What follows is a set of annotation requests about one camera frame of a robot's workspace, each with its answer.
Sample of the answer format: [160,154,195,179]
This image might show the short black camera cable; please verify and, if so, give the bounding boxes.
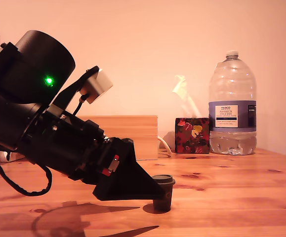
[70,95,88,117]

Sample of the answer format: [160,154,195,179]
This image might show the dark coffee capsule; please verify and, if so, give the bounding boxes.
[152,174,176,213]

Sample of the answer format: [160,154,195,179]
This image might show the white cable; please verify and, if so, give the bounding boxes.
[157,135,173,156]

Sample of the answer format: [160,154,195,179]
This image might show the pale tissue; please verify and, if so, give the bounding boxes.
[171,74,201,119]

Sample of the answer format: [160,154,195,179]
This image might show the black looping cable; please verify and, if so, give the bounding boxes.
[0,139,53,197]

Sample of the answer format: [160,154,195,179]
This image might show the light wooden box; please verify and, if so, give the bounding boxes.
[80,115,159,161]

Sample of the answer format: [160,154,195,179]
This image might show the grey camera box with bracket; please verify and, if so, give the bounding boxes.
[50,65,114,112]

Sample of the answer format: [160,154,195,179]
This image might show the large clear water bottle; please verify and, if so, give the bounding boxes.
[208,50,258,156]

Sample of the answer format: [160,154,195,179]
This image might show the floral tissue box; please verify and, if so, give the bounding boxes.
[175,117,210,155]

